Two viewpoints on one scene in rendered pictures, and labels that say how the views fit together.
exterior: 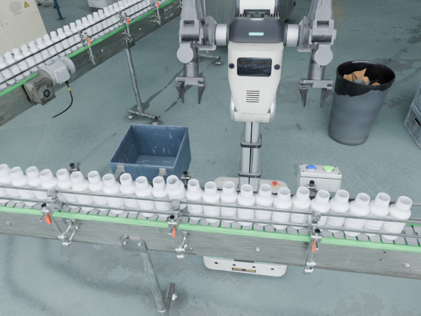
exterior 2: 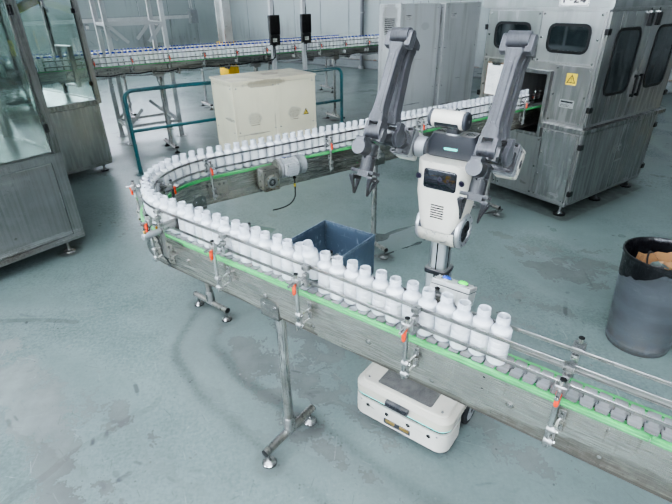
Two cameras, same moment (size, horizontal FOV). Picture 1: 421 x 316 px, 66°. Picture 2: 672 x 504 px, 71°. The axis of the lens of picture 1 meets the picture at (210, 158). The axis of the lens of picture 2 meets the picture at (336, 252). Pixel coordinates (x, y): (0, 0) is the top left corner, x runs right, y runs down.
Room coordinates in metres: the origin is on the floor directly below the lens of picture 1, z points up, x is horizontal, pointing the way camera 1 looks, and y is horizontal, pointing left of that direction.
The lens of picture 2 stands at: (-0.56, -0.62, 1.97)
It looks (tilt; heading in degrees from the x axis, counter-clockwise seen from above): 28 degrees down; 26
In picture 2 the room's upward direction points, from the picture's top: 1 degrees counter-clockwise
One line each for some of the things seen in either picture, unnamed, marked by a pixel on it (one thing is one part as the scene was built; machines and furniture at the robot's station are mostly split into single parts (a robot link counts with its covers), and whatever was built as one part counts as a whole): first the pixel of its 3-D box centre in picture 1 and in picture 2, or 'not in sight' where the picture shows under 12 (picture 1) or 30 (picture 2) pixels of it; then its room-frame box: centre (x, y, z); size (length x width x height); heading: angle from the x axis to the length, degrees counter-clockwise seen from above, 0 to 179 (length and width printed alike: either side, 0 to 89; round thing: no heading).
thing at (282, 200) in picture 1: (281, 207); (394, 299); (0.69, -0.23, 1.08); 0.06 x 0.06 x 0.17
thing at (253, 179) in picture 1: (249, 190); not in sight; (1.36, -0.22, 0.45); 0.13 x 0.13 x 0.40; 79
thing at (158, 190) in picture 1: (161, 196); (301, 263); (0.78, 0.18, 1.08); 0.06 x 0.06 x 0.17
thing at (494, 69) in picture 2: not in sight; (494, 78); (4.73, 0.12, 1.22); 0.23 x 0.04 x 0.32; 61
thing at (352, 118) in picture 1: (355, 105); (650, 299); (2.42, -1.31, 0.32); 0.45 x 0.45 x 0.64
